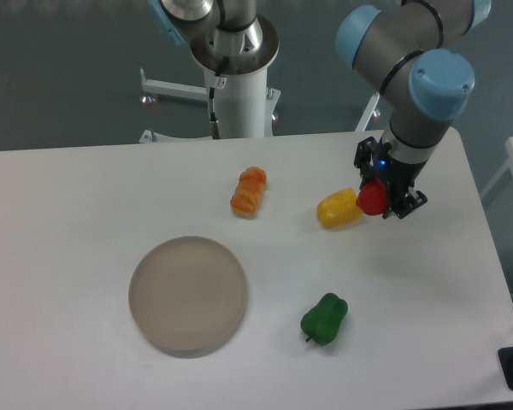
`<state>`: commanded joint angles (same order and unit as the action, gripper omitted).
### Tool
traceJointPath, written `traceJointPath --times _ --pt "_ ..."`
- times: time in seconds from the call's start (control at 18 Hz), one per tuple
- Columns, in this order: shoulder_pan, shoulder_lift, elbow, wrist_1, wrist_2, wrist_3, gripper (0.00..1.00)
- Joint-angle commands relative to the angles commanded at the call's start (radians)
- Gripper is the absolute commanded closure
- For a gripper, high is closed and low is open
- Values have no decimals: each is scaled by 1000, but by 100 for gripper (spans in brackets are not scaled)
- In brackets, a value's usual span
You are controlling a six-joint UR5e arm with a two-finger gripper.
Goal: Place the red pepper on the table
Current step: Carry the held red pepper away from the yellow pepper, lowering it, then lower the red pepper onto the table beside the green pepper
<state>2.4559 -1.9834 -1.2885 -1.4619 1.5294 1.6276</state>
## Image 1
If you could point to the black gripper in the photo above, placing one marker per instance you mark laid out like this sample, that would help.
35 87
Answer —
374 160

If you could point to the green pepper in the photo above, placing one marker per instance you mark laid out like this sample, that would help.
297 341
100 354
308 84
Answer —
322 322

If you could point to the beige round plate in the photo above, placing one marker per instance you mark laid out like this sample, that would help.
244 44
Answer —
188 296

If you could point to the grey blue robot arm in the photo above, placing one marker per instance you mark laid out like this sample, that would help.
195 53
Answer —
402 55

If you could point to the red pepper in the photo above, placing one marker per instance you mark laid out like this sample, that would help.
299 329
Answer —
372 199

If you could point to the orange croissant bread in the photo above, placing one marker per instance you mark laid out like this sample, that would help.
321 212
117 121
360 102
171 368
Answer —
249 191

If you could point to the yellow pepper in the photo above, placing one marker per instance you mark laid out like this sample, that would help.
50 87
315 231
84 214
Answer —
338 208

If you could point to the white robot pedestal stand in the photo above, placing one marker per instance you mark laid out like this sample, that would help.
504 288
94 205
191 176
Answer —
235 68

